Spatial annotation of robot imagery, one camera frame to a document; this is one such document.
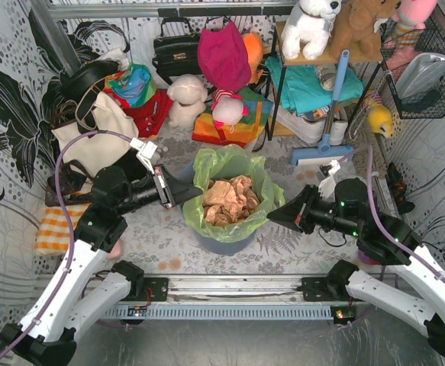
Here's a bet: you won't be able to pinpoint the green trash bag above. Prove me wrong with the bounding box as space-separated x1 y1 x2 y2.
182 145 285 243

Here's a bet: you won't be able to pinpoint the blue floor squeegee mop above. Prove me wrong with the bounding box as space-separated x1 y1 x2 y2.
289 49 353 166

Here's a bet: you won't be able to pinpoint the blue trash bin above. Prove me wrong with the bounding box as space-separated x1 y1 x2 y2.
179 162 256 256

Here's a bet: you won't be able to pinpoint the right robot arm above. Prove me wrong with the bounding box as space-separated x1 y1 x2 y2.
267 178 445 358

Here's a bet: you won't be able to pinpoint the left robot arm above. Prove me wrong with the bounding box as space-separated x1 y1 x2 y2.
0 165 202 365

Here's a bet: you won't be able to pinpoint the cream canvas tote bag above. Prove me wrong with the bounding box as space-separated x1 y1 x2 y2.
50 91 140 176

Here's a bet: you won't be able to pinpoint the rainbow striped bag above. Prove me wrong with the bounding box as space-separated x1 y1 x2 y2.
192 87 273 147

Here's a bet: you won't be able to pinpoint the colourful printed bag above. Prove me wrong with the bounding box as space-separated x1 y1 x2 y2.
103 63 156 109

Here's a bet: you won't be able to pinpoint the magenta cloth bag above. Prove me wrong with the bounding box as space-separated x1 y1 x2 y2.
197 21 251 92

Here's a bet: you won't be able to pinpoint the silver foil bag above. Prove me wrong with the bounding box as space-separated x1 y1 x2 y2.
395 53 445 99

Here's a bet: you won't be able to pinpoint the crumpled brown paper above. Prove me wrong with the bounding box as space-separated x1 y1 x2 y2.
202 175 260 227

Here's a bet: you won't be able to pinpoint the magenta striped sock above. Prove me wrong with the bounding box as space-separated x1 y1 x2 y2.
358 251 379 265

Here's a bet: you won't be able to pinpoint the red cloth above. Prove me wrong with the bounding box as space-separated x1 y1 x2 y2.
124 89 173 138

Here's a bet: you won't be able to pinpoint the pink plush roll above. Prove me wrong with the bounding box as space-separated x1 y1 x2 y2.
106 239 124 260

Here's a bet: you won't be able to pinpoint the white sneakers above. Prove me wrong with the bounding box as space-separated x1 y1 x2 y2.
273 108 348 146

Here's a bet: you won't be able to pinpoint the brown patterned handbag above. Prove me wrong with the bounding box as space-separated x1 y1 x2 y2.
45 159 93 207

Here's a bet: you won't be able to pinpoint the pink white plush doll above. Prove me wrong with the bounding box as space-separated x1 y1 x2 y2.
211 88 250 127

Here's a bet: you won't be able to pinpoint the cream plush sheep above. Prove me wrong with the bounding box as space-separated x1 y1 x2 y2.
167 74 208 128

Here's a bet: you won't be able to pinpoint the yellow plush duck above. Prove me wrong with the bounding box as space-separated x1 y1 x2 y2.
363 93 392 138

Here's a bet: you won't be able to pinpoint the orange checkered cloth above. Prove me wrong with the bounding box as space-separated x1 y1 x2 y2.
34 207 69 256

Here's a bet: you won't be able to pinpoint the teal folded cloth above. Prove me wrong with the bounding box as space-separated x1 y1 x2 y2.
280 66 364 114

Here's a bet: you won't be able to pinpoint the black round hat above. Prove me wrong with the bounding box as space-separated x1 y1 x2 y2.
60 59 120 101

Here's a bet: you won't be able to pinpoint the black leather handbag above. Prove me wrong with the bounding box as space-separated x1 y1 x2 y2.
152 17 202 85

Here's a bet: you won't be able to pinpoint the black wooden shelf rack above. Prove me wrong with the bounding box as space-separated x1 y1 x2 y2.
265 21 383 141

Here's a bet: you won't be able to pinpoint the orange plush toy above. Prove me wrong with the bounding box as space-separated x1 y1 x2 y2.
242 32 263 84

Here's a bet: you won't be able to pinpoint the brown teddy bear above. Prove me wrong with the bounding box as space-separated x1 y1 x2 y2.
330 0 401 59

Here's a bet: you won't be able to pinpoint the white plush dog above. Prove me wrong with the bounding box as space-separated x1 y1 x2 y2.
282 0 342 60

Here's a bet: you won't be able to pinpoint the pink plush toy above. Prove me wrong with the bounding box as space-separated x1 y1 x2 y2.
391 0 437 46

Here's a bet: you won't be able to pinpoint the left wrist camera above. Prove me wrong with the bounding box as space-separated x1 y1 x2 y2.
130 138 161 175

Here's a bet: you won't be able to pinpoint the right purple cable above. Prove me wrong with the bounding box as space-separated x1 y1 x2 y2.
336 144 445 302

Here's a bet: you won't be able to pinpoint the purple cable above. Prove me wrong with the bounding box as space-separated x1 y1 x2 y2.
0 130 135 366
336 144 445 302

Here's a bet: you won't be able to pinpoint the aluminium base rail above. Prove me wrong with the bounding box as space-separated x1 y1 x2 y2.
34 272 444 304

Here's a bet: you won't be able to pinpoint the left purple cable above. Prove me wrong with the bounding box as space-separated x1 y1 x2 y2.
0 130 135 366

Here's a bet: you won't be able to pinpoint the black wire basket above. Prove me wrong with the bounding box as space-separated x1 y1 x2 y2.
381 18 445 120

